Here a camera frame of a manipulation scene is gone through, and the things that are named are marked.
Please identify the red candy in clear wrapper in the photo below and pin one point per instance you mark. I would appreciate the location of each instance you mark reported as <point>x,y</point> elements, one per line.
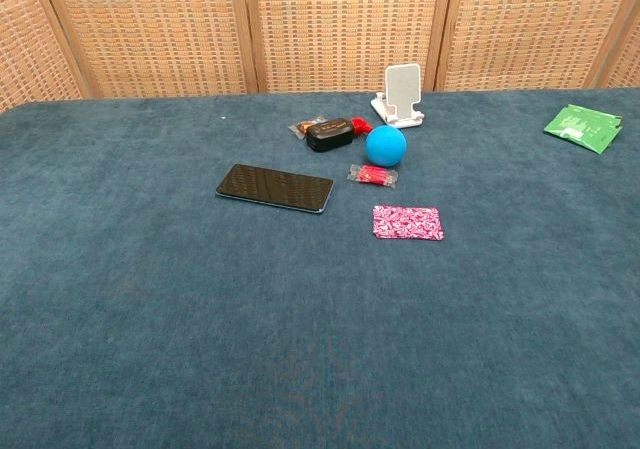
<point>372,175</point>

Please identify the woven rattan screen panel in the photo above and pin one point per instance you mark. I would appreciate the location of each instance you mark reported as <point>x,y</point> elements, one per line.
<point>22,39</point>
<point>530,24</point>
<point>150,29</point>
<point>627,64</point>
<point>345,24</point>

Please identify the green sachet packet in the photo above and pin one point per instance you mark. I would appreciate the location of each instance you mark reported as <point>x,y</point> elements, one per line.
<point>580,125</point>
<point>616,136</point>

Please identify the black glossy case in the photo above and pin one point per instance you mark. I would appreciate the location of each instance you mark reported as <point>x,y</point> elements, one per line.
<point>330,135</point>

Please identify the orange snack packet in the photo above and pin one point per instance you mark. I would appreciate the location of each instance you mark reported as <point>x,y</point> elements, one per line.
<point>301,127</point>

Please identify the blue ball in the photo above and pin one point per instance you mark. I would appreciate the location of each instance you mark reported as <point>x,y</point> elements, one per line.
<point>385,145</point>

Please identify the black smartphone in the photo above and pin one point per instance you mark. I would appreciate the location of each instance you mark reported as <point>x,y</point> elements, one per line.
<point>275,188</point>

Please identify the white folding phone stand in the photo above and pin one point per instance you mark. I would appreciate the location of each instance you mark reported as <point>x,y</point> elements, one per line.
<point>402,89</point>

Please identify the red wrapped packet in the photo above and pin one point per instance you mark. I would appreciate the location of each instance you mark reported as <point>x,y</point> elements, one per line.
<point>361,126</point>

